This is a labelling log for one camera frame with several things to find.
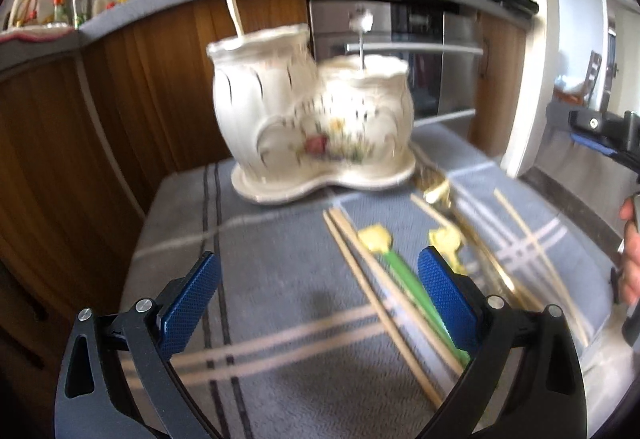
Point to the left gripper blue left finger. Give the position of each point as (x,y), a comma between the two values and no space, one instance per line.
(183,302)

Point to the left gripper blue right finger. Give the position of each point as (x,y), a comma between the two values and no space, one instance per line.
(461,319)

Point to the yellow green plastic spoon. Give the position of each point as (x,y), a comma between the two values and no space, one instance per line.
(379,241)

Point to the gold metal fork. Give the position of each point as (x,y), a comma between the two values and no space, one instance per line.
(437,191)

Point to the silver flower-top spoon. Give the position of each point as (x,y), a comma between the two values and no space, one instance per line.
(360,22)

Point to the person's right hand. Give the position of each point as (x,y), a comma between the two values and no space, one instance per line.
(629,283)

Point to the wooden chair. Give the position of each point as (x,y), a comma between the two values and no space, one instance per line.
(580,94)

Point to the grey striped table cloth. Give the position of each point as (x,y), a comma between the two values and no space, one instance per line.
(289,347)

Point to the stainless steel oven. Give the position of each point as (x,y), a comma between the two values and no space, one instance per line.
(442,48)

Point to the white ceramic utensil holder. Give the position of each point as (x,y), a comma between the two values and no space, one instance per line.
(294,125)

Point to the pink white dish cloth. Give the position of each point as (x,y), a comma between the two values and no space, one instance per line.
(36,33)

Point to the red cap sauce bottle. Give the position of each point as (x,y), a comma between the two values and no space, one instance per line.
(59,12)

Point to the yellow cap oil bottle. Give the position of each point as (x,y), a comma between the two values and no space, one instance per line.
(80,12)

